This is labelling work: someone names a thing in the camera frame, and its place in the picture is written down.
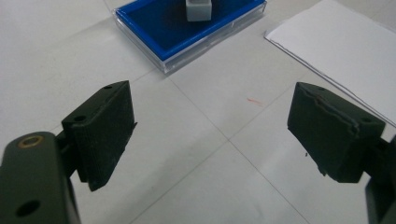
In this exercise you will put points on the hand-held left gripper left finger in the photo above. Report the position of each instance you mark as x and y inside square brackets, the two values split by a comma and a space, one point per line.
[99, 133]

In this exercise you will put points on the white table cover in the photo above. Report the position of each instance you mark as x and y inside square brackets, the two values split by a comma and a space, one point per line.
[199, 124]

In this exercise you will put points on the blue ink pad box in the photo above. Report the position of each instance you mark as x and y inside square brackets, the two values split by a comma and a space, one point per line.
[162, 28]

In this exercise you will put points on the grey stamp block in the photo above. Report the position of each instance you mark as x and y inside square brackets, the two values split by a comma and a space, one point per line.
[198, 11]

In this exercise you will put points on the white paper sheet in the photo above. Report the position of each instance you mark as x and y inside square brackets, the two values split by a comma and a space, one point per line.
[342, 46]

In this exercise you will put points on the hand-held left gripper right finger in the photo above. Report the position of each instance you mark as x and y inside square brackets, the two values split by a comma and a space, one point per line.
[330, 140]

